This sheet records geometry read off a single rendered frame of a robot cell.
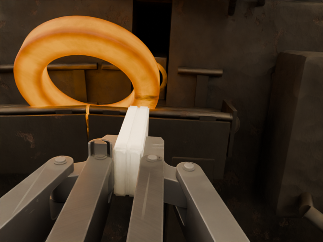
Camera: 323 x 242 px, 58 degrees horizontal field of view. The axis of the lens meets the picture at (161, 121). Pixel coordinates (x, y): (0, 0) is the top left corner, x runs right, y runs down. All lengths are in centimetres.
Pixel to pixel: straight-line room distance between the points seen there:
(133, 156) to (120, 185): 2
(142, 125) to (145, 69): 18
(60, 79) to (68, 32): 18
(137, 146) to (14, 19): 40
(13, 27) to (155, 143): 39
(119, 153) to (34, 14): 39
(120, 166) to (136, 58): 20
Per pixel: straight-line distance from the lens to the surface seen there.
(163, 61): 51
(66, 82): 51
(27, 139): 44
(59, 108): 41
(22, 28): 52
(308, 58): 42
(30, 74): 39
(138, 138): 16
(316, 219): 44
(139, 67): 35
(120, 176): 16
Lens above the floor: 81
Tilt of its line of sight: 17 degrees down
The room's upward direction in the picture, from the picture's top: 3 degrees clockwise
